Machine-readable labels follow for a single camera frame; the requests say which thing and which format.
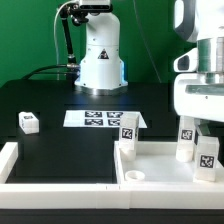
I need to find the white U-shaped obstacle fence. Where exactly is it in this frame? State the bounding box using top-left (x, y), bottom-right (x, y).
top-left (0, 142), bottom-right (224, 209)

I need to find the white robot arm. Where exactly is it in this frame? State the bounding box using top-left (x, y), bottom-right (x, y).
top-left (58, 0), bottom-right (224, 123)

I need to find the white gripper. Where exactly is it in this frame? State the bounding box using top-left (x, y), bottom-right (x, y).
top-left (174, 73), bottom-right (224, 136)

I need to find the white square table top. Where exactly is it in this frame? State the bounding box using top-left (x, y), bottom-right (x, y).
top-left (114, 141), bottom-right (224, 186)

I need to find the fiducial marker sheet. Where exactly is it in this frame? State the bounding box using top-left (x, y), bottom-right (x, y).
top-left (63, 110), bottom-right (148, 129)

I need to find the black cable on table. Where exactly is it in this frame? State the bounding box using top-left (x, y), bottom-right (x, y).
top-left (21, 63), bottom-right (81, 81)

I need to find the grey hose at robot base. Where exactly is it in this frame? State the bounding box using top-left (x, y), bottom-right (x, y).
top-left (53, 0), bottom-right (76, 66)

